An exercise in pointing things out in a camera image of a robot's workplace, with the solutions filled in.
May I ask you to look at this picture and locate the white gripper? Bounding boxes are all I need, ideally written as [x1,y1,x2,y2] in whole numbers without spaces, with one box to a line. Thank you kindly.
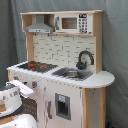
[11,80,34,98]

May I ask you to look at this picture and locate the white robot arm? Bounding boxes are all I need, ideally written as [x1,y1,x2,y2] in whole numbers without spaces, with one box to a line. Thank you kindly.
[0,80,38,128]

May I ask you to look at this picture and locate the wooden toy kitchen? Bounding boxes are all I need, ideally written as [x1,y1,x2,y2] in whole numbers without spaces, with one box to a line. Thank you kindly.
[8,10,114,128]

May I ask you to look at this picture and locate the right red oven knob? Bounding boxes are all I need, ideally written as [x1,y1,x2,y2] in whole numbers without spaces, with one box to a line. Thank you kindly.
[32,81,37,88]

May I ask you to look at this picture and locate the black toy stovetop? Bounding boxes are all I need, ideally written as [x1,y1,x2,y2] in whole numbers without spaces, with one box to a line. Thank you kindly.
[20,61,56,72]

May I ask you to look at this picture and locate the grey ice dispenser panel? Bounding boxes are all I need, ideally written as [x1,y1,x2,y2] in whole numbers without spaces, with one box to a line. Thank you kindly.
[55,93,71,120]

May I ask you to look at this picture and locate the grey toy sink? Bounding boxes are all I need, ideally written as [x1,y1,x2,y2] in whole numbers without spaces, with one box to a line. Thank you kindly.
[52,67,92,81]

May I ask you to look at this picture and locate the black toy faucet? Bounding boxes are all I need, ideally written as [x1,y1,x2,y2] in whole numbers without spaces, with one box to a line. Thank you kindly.
[75,50,95,71]

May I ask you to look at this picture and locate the grey range hood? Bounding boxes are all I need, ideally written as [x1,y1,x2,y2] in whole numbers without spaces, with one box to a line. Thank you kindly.
[25,15,53,34]

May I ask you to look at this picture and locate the toy microwave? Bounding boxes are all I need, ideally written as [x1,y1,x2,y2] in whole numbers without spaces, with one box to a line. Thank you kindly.
[55,14,93,34]

